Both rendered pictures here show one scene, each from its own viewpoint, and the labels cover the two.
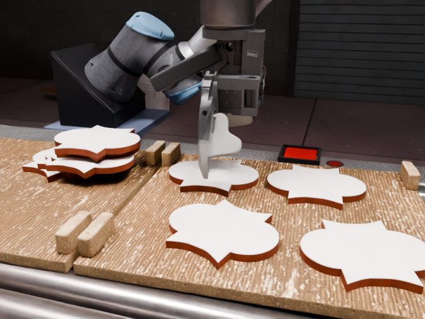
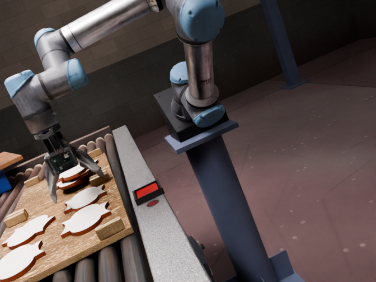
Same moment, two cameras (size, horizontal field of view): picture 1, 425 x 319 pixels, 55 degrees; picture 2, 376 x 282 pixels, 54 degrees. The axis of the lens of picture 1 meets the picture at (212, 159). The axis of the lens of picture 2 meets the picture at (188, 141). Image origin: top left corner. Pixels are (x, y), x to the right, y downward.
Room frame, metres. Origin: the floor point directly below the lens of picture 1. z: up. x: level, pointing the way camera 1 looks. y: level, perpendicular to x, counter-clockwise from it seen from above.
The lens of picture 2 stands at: (0.48, -1.06, 1.26)
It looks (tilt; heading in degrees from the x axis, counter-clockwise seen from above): 15 degrees down; 65
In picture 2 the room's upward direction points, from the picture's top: 22 degrees counter-clockwise
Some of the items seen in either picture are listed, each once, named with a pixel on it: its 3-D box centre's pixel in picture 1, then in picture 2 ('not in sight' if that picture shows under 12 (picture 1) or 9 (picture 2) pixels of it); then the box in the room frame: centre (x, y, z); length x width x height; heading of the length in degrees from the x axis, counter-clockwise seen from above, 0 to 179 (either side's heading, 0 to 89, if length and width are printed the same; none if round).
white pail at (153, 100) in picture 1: (156, 98); not in sight; (4.30, 0.60, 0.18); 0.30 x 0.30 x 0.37
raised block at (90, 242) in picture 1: (97, 233); (15, 219); (0.41, 0.14, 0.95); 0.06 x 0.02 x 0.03; 166
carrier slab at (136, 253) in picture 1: (274, 214); (59, 230); (0.50, -0.09, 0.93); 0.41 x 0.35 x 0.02; 76
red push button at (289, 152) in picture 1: (300, 156); (147, 192); (0.73, -0.17, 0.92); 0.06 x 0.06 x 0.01; 74
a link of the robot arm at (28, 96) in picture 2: not in sight; (28, 94); (0.59, -0.02, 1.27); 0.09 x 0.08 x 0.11; 164
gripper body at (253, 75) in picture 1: (232, 71); (56, 149); (0.59, -0.03, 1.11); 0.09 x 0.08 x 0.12; 77
